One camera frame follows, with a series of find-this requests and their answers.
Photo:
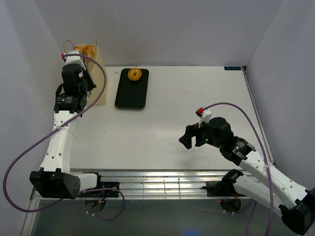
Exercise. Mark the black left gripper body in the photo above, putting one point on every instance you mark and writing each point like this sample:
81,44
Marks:
88,85

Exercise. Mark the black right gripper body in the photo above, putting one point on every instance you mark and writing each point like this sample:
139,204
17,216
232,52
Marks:
206,137

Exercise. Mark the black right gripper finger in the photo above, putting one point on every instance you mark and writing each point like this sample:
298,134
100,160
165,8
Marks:
198,136
189,133

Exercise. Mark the round pumpkin-shaped bun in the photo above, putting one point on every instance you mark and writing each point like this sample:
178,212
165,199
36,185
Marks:
88,50

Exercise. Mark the metal tongs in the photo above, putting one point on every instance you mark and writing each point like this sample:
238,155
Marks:
88,63

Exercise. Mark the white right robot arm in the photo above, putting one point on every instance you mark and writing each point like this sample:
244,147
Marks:
293,203

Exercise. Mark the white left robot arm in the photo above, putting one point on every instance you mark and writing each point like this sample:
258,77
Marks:
53,179

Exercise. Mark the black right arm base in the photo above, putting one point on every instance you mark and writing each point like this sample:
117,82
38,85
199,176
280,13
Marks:
224,187

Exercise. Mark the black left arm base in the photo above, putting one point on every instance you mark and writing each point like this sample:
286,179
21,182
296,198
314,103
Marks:
105,189

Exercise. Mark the cream paper bag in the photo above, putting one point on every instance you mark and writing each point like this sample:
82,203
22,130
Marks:
96,75

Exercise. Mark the black rectangular tray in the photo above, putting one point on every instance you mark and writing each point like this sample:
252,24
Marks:
131,95

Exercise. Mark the golden bagel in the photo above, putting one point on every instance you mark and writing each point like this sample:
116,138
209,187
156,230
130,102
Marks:
134,74

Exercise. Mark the blue table label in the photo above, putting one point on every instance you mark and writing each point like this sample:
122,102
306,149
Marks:
232,68

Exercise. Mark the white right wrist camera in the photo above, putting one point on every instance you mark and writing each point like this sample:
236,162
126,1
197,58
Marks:
204,115

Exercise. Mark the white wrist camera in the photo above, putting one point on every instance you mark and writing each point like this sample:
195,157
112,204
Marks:
204,115
74,58

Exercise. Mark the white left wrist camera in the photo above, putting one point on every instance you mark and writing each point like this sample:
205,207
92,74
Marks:
74,58

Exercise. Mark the aluminium rail frame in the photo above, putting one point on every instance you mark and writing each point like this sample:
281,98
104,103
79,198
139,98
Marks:
157,185

